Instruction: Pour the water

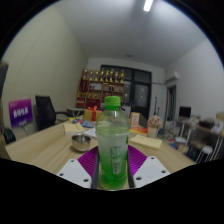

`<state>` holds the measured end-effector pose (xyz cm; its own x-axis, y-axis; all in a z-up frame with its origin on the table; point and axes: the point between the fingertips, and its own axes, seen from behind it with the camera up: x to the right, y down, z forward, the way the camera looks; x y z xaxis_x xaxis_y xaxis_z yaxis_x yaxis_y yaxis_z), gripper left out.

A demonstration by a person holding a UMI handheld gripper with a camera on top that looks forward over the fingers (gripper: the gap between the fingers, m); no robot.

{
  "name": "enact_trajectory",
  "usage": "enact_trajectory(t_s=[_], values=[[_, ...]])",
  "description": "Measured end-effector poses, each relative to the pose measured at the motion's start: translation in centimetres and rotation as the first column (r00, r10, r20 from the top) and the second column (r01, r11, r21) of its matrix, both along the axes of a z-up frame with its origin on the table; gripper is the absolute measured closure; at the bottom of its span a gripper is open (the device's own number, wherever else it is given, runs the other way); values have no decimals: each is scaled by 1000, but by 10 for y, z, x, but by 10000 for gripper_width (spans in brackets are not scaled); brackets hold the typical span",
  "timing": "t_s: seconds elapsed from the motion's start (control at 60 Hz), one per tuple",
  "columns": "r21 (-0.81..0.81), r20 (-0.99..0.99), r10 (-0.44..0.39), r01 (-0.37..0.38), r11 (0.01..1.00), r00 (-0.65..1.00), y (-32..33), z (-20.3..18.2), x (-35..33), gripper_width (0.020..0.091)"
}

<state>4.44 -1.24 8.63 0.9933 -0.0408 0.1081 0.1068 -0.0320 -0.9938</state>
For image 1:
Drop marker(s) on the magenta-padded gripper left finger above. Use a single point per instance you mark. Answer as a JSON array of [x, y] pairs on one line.
[[87, 161]]

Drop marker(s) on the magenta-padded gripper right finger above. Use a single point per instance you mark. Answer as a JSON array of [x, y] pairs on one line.
[[137, 161]]

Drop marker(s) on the green drink bottle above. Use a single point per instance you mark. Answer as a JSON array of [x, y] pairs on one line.
[[112, 146]]

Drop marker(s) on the small steel bowl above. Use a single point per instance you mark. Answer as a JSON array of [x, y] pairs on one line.
[[81, 143]]

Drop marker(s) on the pale yellow notebook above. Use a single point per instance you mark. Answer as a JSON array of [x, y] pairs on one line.
[[146, 141]]

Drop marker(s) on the orange book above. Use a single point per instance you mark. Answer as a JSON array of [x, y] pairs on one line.
[[140, 130]]

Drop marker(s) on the beige book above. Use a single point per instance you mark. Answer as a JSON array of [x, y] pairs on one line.
[[73, 128]]

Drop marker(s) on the colourful blue booklet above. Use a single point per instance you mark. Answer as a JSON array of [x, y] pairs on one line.
[[88, 124]]

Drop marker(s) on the small orange standing box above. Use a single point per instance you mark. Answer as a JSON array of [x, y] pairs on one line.
[[134, 119]]

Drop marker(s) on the pink flowers in white pot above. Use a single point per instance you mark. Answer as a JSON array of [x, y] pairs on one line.
[[154, 122]]

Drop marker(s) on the grey-brown office chair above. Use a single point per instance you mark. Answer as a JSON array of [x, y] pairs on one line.
[[143, 119]]

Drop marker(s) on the yellow gift box red ribbon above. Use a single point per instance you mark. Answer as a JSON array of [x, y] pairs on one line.
[[90, 115]]

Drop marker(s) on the small white round table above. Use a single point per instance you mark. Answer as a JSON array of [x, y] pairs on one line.
[[75, 110]]

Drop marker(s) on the black tall stand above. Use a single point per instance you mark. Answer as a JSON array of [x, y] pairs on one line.
[[155, 106]]

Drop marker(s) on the black office chair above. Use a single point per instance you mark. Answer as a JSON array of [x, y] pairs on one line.
[[45, 111]]

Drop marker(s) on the white round stool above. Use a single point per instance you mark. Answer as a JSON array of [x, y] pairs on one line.
[[205, 150]]

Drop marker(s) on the computer monitor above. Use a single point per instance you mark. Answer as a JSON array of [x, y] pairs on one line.
[[185, 112]]

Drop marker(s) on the wooden shelf unit with trophies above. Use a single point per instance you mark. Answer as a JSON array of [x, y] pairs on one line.
[[96, 90]]

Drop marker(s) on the cluttered wooden side desk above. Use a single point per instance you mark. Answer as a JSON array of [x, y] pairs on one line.
[[206, 128]]

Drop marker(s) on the purple sign board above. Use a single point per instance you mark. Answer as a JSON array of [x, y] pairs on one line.
[[20, 112]]

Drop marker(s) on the white air conditioner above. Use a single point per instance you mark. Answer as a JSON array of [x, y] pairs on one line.
[[172, 78]]

